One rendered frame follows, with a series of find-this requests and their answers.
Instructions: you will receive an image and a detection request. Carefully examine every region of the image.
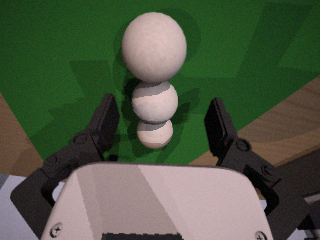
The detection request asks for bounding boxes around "white ball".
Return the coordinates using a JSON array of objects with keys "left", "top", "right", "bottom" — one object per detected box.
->
[
  {"left": 137, "top": 120, "right": 173, "bottom": 149},
  {"left": 131, "top": 81, "right": 178, "bottom": 125},
  {"left": 121, "top": 12, "right": 187, "bottom": 83}
]

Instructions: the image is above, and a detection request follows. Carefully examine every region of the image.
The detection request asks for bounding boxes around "green turf mat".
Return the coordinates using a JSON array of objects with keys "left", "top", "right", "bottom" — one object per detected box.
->
[{"left": 0, "top": 0, "right": 320, "bottom": 165}]

